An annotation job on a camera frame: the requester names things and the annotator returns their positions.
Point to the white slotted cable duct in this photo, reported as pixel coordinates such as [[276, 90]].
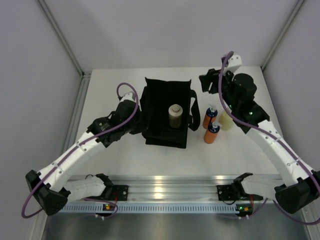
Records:
[[151, 208]]

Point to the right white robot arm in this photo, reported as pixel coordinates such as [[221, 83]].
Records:
[[299, 183]]

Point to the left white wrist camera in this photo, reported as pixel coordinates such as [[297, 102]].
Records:
[[129, 96]]

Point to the black canvas bag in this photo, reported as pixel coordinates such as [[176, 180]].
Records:
[[157, 97]]

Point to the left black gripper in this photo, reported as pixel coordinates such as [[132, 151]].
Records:
[[139, 129]]

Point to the yellow liquid bottle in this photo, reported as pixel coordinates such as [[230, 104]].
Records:
[[225, 121]]

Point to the aluminium mounting rail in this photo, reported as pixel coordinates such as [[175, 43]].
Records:
[[160, 189]]

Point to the orange pump bottle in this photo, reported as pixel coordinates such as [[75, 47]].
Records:
[[210, 115], [211, 133]]

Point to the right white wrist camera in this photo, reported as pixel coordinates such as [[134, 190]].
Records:
[[233, 62]]

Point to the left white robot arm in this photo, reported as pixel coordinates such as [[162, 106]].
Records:
[[51, 186]]

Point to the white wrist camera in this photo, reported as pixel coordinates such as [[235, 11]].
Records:
[[233, 62], [129, 96]]

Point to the beige wide-cap bottle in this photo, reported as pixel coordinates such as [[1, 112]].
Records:
[[175, 112]]

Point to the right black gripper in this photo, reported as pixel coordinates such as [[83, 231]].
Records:
[[212, 77]]

